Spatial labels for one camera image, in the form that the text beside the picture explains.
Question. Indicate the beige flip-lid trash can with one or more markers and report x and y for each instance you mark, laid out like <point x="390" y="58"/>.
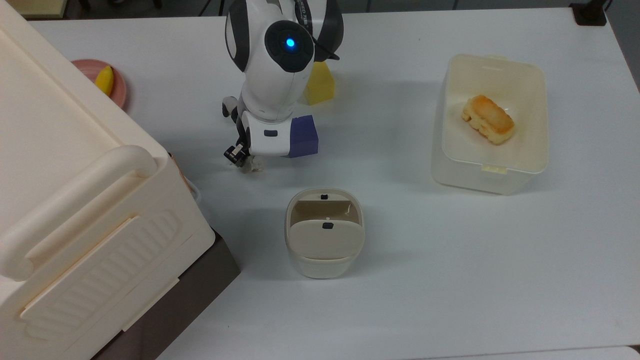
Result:
<point x="325" y="245"/>

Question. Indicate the pale yellow box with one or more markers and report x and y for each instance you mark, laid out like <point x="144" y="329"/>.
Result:
<point x="40" y="7"/>

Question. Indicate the pink plate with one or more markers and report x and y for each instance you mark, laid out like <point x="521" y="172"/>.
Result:
<point x="119" y="90"/>

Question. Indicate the yellow toy banana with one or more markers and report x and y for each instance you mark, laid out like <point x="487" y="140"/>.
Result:
<point x="105" y="80"/>

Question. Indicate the white paper ball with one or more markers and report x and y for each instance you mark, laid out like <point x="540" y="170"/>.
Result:
<point x="255" y="165"/>

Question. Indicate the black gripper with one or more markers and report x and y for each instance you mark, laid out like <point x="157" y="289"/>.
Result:
<point x="241" y="132"/>

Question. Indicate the purple cube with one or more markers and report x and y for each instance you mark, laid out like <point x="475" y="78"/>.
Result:
<point x="305" y="137"/>

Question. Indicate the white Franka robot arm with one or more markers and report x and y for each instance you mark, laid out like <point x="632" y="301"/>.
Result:
<point x="270" y="85"/>

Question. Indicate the orange toy bread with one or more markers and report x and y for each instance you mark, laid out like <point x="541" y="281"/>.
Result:
<point x="487" y="119"/>

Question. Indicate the yellow cube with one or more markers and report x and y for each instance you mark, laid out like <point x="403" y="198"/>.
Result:
<point x="320" y="87"/>

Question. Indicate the black camera stand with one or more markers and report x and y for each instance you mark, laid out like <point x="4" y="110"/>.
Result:
<point x="590" y="15"/>

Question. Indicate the panda toy figure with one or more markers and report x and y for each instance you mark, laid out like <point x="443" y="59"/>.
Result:
<point x="229" y="106"/>

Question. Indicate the cream open plastic bin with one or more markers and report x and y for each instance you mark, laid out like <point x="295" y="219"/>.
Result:
<point x="500" y="160"/>

